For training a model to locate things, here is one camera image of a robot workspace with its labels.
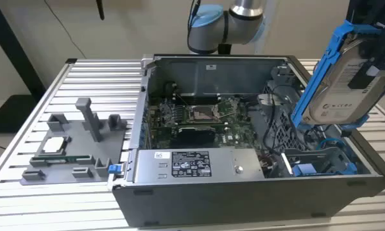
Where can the silver CPU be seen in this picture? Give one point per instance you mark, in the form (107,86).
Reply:
(54,145)

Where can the thin metal locking lever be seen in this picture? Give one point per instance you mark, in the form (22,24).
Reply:
(183,99)

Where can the grey metal disk bay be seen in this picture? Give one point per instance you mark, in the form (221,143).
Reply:
(273,120)

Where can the blue disk carrier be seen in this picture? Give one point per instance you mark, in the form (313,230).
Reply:
(303,169)

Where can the black stand with base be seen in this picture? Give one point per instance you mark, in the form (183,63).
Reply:
(13,113)

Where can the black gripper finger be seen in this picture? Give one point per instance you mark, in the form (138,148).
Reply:
(370,62)

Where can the silver power supply unit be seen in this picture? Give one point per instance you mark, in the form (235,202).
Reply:
(147,166)

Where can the green motherboard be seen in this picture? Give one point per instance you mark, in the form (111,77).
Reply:
(238,137)

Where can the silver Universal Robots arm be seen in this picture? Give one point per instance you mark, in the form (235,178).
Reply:
(209,36)

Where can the grey parts rack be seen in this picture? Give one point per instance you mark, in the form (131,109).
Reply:
(81,144)

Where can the black RAM slots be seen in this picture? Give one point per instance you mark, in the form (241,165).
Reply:
(197,98)

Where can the dark grey PC case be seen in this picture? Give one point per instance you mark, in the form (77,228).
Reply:
(213,204)

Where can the blue case latch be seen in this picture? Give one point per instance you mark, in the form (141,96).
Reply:
(115,168)

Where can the CPU socket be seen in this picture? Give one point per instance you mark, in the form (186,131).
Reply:
(202,113)

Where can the black graphics card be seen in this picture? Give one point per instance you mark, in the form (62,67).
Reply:
(197,136)

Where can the black antenna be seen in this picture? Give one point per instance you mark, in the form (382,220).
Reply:
(101,9)

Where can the hard disk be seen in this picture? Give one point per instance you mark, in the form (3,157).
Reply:
(333,96)

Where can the green RAM stick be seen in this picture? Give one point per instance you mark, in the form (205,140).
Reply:
(74,158)

